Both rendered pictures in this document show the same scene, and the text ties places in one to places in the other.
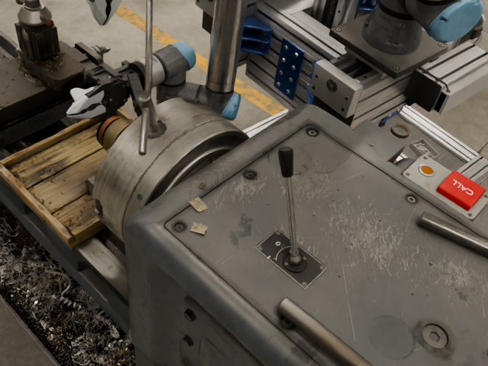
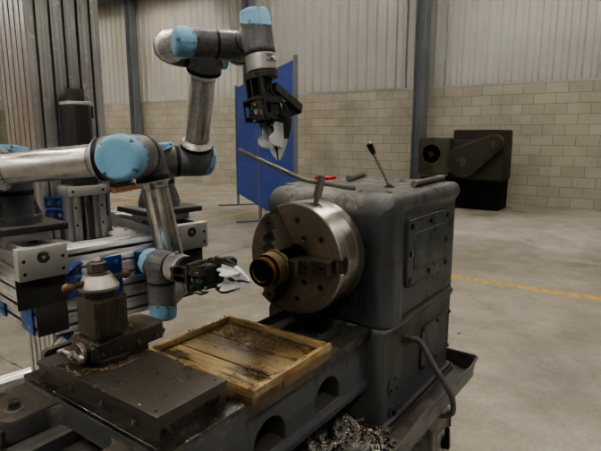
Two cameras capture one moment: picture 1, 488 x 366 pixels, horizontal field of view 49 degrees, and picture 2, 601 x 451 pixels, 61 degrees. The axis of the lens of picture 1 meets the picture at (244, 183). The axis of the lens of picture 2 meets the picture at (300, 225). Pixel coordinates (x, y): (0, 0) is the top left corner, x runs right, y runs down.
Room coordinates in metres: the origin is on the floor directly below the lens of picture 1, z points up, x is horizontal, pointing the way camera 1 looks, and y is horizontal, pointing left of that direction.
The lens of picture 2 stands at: (0.72, 1.56, 1.42)
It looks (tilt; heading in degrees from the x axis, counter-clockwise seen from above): 10 degrees down; 270
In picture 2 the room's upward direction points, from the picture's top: straight up
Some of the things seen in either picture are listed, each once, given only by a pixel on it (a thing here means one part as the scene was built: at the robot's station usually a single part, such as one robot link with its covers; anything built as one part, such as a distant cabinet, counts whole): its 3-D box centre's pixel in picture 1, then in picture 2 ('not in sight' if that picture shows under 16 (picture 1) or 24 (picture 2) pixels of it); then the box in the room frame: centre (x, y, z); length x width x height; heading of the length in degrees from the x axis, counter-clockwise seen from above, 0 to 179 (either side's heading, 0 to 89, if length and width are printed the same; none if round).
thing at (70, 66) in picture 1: (49, 64); (114, 342); (1.12, 0.56, 0.99); 0.20 x 0.10 x 0.05; 54
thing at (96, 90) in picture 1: (102, 91); (222, 267); (0.92, 0.35, 1.10); 0.09 x 0.02 x 0.05; 144
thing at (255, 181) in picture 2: not in sight; (259, 149); (1.43, -6.71, 1.18); 4.12 x 0.80 x 2.35; 108
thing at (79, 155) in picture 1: (95, 168); (239, 353); (0.88, 0.37, 0.89); 0.36 x 0.30 x 0.04; 144
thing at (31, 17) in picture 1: (34, 11); (97, 280); (1.13, 0.58, 1.13); 0.08 x 0.08 x 0.03
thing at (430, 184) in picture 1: (441, 194); not in sight; (0.65, -0.33, 1.23); 0.13 x 0.08 x 0.05; 54
